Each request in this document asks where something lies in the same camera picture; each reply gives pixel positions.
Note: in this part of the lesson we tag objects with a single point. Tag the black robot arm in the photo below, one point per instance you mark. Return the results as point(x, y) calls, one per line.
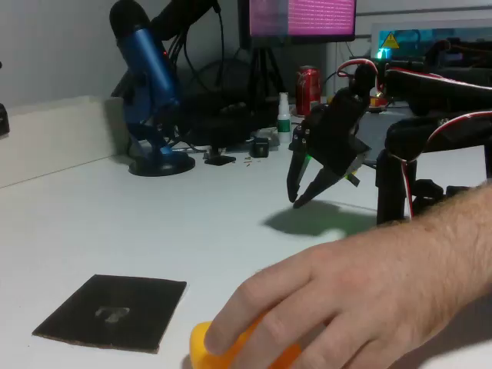
point(442, 130)

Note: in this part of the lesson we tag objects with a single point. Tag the grey desk mat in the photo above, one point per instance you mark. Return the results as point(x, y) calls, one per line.
point(374, 123)

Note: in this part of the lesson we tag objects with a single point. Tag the white enclosure with window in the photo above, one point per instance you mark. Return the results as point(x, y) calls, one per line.
point(407, 32)

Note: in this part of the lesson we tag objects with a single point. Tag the black glasses case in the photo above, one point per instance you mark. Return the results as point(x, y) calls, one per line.
point(3, 121)

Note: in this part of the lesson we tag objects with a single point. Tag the yellow warning triangle sticker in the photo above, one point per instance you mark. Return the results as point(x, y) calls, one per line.
point(390, 42)

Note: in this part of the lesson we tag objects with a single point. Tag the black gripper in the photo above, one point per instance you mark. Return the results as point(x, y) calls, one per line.
point(327, 149)

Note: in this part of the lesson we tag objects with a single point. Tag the person's hand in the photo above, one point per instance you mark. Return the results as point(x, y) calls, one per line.
point(346, 300)

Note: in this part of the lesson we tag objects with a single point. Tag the black cardboard square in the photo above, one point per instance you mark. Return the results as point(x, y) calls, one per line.
point(115, 296)

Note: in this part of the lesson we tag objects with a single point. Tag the small black stand base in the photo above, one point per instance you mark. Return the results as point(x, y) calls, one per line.
point(220, 160)

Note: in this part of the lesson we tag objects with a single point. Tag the small grey box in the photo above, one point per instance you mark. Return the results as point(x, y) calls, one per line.
point(271, 134)

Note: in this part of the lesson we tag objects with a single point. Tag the small black cube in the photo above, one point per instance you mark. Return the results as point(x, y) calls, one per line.
point(260, 148)

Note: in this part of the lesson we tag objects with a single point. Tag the yellow rubber duck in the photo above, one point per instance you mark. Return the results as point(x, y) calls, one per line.
point(198, 344)

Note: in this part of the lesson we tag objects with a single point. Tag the blue desktop microphone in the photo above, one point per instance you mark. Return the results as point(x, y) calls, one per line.
point(150, 65)

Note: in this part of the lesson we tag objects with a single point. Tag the small copper pins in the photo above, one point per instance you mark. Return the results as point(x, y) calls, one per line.
point(248, 163)

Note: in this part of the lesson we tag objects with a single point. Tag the white spray bottle green label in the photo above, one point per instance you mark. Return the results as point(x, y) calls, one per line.
point(284, 127)

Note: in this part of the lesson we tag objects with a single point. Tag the monitor with pink screen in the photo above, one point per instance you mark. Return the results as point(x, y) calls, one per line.
point(319, 15)

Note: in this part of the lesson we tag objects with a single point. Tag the black audio equipment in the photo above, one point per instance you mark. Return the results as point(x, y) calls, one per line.
point(227, 127)

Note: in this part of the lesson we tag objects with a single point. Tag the red soda can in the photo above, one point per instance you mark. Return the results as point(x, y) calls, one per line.
point(308, 88)

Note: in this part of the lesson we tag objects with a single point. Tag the person's forearm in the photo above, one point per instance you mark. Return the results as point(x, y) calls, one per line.
point(461, 246)

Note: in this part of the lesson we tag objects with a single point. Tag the black tripod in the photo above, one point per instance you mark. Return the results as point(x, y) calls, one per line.
point(263, 65)

